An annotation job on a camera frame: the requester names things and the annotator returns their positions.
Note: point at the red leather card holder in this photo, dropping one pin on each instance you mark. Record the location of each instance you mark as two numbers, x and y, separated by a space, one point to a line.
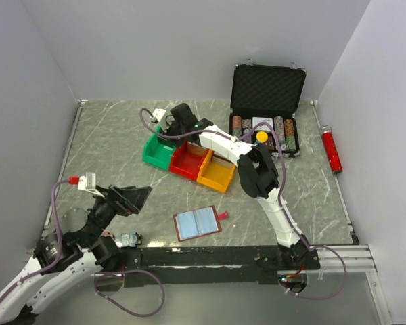
197 223

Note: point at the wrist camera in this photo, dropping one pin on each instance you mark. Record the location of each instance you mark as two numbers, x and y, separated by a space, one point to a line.
159 117
86 183

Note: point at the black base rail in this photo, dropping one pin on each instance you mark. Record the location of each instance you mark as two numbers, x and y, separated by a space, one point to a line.
219 264

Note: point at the yellow plastic bin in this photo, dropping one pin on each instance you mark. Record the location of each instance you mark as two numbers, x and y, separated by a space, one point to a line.
216 172

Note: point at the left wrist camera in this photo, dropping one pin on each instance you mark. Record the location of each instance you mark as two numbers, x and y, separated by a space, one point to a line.
86 183

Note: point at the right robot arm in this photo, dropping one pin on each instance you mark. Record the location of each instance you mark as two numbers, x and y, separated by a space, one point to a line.
257 172

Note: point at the red plastic bin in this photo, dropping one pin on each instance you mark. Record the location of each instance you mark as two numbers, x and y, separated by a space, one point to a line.
187 160

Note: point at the black poker chip case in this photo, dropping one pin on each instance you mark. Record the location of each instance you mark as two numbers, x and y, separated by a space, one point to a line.
270 94

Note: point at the green plastic bin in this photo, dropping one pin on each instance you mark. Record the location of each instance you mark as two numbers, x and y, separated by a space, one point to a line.
158 151

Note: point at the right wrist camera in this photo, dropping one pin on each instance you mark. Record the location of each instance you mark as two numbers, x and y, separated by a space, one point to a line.
159 117

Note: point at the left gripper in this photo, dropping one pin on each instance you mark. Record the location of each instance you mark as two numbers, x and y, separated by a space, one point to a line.
135 200

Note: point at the white playing card deck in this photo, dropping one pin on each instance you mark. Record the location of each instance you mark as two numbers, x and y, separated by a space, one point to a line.
262 123

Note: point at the yellow dealer chip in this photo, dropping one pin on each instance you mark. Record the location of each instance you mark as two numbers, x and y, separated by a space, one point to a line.
262 137

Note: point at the red glitter tube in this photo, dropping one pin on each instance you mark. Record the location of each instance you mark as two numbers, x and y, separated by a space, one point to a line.
330 148

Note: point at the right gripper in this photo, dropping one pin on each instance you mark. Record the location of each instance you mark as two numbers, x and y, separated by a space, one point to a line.
170 124

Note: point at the cartoon sticker tag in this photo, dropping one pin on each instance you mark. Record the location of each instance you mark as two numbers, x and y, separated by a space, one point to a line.
132 239

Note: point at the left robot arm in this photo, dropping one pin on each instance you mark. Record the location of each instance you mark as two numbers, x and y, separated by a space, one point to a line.
58 253

